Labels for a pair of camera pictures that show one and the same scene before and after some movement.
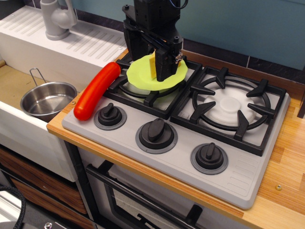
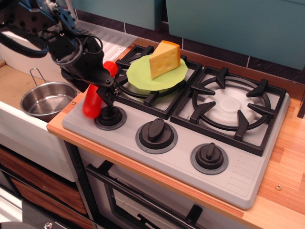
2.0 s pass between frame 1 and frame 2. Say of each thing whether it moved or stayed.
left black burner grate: stayed
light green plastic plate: stayed
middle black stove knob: stayed
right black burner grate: stayed
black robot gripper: moved
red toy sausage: moved
